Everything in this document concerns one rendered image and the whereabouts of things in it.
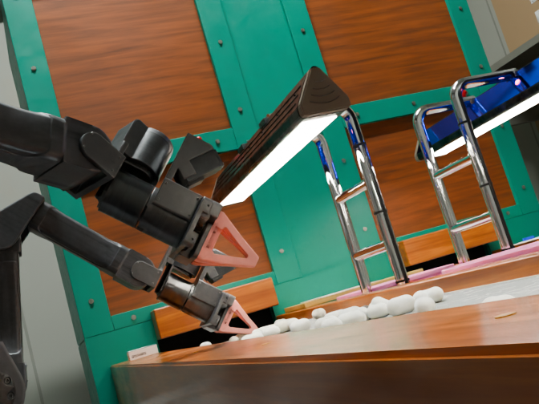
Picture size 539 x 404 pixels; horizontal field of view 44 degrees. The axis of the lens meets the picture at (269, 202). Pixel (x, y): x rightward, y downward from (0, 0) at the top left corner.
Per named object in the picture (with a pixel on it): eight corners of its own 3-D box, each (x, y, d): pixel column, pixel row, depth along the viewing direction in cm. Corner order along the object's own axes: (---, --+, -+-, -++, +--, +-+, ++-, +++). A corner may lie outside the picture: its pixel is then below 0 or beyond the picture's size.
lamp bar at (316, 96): (304, 115, 96) (289, 68, 97) (211, 210, 154) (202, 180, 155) (352, 106, 99) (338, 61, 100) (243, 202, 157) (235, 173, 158)
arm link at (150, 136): (147, 169, 92) (79, 110, 87) (187, 147, 87) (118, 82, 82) (113, 232, 85) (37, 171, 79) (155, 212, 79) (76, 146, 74)
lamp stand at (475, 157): (526, 297, 125) (450, 76, 131) (466, 306, 143) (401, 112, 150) (602, 272, 131) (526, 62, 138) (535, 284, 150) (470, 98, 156)
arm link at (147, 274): (202, 255, 136) (149, 228, 135) (211, 248, 129) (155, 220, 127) (177, 307, 133) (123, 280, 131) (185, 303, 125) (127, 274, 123)
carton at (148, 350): (130, 361, 139) (127, 351, 139) (128, 361, 142) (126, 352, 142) (158, 353, 141) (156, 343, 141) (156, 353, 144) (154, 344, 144)
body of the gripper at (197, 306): (220, 300, 136) (188, 284, 135) (233, 295, 126) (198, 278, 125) (207, 330, 134) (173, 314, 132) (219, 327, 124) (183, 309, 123)
